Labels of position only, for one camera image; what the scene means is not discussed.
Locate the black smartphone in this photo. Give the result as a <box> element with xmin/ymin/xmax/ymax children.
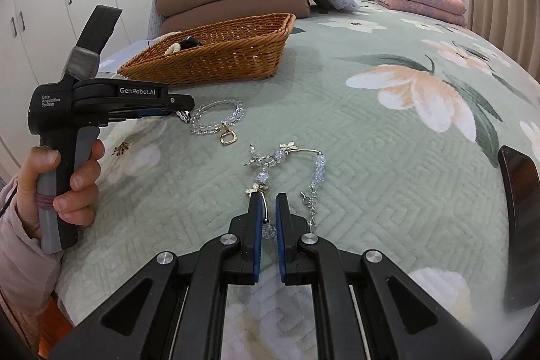
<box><xmin>498</xmin><ymin>146</ymin><xmax>540</xmax><ymax>311</ymax></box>

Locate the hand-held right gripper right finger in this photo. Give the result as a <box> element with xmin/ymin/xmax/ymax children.
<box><xmin>275</xmin><ymin>193</ymin><xmax>494</xmax><ymax>360</ymax></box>

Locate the person's left forearm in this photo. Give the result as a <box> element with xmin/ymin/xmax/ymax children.
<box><xmin>0</xmin><ymin>178</ymin><xmax>65</xmax><ymax>302</ymax></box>

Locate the crystal butterfly bracelet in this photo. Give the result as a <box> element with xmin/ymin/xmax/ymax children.
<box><xmin>244</xmin><ymin>140</ymin><xmax>326</xmax><ymax>245</ymax></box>

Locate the clear bead bracelet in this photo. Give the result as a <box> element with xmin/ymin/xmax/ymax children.
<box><xmin>189</xmin><ymin>101</ymin><xmax>246</xmax><ymax>145</ymax></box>

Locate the brown wicker basket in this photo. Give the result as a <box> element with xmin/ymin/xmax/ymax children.
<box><xmin>117</xmin><ymin>12</ymin><xmax>297</xmax><ymax>86</ymax></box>

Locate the person's left hand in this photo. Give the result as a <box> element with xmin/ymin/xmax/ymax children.
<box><xmin>18</xmin><ymin>138</ymin><xmax>106</xmax><ymax>236</ymax></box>

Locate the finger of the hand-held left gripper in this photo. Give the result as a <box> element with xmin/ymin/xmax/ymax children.
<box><xmin>166</xmin><ymin>93</ymin><xmax>196</xmax><ymax>112</ymax></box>
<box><xmin>106</xmin><ymin>109</ymin><xmax>176</xmax><ymax>125</ymax></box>

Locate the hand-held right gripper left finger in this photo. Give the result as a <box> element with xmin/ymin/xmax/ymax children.
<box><xmin>48</xmin><ymin>193</ymin><xmax>266</xmax><ymax>360</ymax></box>

